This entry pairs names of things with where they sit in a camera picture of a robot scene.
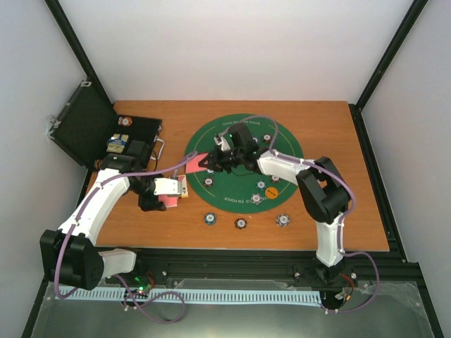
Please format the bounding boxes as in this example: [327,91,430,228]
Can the silver case handle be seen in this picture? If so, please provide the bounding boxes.
[152,137,165,161]

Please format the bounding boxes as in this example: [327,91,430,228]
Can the purple white chip stack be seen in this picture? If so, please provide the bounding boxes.
[276,213,290,227]

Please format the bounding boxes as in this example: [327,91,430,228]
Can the red playing card deck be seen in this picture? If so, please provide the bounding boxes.
[159,175,189,208]

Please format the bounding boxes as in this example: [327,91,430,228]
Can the brown chips in case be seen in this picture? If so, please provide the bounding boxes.
[118,116,133,127]

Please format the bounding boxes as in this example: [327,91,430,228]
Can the round green poker mat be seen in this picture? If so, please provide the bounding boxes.
[185,114,299,213]

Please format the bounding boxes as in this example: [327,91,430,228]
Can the black poker chip case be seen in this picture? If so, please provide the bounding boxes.
[47,79,163,170]

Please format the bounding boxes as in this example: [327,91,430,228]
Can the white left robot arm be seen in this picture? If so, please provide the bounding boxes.
[39,141,183,299]

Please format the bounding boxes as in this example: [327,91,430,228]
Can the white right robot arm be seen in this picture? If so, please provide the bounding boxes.
[199,122,355,285]

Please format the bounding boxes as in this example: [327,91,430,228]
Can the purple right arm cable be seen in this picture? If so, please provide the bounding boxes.
[221,115,381,315]

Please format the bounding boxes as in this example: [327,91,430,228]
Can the white blue 10 chip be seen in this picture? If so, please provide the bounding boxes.
[250,194,263,205]

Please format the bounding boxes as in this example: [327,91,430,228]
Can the blue 50 chip stack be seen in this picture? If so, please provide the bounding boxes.
[204,213,216,225]

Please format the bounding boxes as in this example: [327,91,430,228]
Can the brown 100 chip stack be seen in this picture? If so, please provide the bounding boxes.
[235,218,247,230]

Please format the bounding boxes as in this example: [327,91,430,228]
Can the single red playing card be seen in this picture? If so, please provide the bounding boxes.
[185,153,208,174]

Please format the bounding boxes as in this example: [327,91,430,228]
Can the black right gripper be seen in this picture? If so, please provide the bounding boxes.
[199,146,243,175]

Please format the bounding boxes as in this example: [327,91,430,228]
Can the light blue cable duct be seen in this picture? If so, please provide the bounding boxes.
[68,287,321,307]

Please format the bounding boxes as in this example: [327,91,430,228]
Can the blue chips in case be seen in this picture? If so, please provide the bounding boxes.
[106,134,129,154]

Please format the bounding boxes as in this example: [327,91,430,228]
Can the black aluminium frame rail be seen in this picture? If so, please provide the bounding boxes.
[123,249,426,290]

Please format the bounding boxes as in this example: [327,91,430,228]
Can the orange big blind button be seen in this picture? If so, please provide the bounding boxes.
[265,187,279,199]

